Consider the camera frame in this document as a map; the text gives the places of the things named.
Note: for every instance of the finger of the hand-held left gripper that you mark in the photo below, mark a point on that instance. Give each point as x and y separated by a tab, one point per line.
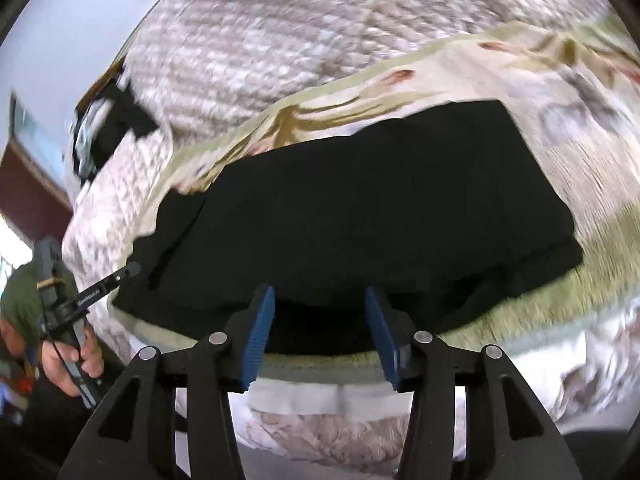
107	285

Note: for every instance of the black pants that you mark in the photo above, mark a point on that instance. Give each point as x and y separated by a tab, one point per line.
370	200

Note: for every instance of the dark red cabinet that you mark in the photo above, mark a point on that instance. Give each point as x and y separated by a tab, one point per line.
25	195

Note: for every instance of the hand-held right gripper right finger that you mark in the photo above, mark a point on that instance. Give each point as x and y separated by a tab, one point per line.
379	335

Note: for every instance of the quilted floral bedspread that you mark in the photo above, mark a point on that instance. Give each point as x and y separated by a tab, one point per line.
310	25

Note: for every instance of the person's left forearm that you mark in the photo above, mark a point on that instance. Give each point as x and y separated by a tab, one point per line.
22	300

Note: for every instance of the floral plush blanket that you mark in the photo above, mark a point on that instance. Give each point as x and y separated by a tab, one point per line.
500	75

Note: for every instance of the black cloth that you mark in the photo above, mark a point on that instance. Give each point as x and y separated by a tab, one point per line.
127	115

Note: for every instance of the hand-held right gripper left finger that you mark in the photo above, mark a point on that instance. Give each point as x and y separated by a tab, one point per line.
260	335

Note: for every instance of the grey-blue cloth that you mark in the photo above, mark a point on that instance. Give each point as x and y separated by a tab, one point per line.
85	132

